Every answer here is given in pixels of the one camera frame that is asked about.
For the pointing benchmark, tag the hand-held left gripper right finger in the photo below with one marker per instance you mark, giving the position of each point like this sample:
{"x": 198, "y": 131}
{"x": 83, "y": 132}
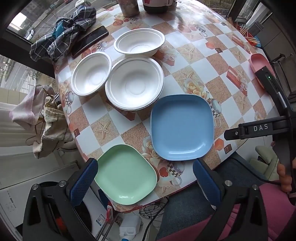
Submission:
{"x": 205, "y": 183}

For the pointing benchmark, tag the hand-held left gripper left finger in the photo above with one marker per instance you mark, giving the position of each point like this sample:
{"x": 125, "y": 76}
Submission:
{"x": 84, "y": 183}

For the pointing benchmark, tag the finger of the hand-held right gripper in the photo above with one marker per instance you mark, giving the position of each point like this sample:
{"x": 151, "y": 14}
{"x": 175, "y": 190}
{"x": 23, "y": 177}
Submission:
{"x": 232, "y": 134}

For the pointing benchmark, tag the green square plate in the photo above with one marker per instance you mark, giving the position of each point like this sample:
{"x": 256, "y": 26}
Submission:
{"x": 124, "y": 173}

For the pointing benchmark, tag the large round white bowl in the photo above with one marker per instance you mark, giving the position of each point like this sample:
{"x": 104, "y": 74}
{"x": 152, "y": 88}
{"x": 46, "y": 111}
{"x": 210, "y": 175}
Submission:
{"x": 134, "y": 85}

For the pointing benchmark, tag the person's right hand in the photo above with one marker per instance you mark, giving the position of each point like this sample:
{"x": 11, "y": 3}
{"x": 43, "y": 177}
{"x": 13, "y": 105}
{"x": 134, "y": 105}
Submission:
{"x": 285, "y": 180}

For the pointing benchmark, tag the pale green stool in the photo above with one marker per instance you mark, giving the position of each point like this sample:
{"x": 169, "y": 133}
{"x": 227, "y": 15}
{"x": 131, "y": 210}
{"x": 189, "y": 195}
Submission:
{"x": 266, "y": 157}

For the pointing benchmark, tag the blue square plate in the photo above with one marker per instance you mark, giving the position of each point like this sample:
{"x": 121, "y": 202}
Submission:
{"x": 182, "y": 127}

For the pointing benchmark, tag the beige cloth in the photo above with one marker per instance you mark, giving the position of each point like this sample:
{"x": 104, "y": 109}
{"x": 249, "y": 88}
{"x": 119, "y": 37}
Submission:
{"x": 53, "y": 129}

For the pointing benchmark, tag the white plastic bottle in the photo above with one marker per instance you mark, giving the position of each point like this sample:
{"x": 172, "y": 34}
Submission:
{"x": 130, "y": 228}

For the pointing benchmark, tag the person's pink pants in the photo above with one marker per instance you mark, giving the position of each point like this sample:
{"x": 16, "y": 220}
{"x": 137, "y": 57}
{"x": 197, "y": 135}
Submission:
{"x": 272, "y": 208}

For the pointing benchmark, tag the checkered patterned tablecloth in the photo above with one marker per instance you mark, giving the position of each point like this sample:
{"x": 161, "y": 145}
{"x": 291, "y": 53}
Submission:
{"x": 201, "y": 69}

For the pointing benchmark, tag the pink dish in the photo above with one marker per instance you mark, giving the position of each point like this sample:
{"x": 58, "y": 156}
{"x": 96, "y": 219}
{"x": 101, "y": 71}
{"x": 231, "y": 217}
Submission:
{"x": 259, "y": 61}

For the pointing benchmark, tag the white appliance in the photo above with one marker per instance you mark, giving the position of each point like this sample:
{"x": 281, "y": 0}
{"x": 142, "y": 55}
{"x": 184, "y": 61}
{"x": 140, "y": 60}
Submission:
{"x": 13, "y": 204}

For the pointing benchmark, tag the blue plastic piece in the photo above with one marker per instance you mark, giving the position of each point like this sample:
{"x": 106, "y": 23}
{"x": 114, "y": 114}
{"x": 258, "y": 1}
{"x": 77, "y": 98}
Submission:
{"x": 257, "y": 41}

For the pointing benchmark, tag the pink towel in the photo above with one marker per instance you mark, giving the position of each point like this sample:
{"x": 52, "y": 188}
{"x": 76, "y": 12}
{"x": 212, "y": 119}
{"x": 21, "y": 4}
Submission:
{"x": 25, "y": 109}

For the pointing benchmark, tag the red basket of toothpicks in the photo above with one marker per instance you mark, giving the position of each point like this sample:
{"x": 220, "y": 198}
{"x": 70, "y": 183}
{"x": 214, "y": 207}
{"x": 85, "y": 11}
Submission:
{"x": 245, "y": 34}

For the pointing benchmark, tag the grey box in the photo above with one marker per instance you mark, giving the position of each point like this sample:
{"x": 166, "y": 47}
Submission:
{"x": 256, "y": 27}

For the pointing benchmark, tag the small round white bowl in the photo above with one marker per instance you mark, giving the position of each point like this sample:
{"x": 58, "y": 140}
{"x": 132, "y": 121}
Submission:
{"x": 90, "y": 74}

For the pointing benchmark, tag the oval white bowl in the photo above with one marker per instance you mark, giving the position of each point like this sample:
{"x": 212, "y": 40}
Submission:
{"x": 138, "y": 44}

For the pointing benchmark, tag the black smartphone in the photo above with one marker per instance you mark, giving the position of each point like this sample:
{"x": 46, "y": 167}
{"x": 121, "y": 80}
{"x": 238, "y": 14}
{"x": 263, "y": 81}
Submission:
{"x": 90, "y": 40}

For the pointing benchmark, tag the dark plaid cloth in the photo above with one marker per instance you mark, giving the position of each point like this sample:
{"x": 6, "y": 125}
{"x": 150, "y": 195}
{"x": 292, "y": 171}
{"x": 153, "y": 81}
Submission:
{"x": 62, "y": 37}

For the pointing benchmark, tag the printed container with dark base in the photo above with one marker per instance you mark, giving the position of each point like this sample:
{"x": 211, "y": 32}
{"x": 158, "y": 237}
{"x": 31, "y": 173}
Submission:
{"x": 157, "y": 5}

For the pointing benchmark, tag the metal cup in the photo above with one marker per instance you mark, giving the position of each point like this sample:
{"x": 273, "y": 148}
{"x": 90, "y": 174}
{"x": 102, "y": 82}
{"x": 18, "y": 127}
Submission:
{"x": 128, "y": 8}

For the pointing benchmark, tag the black frame folding chair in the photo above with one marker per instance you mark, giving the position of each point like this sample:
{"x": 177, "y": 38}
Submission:
{"x": 283, "y": 69}

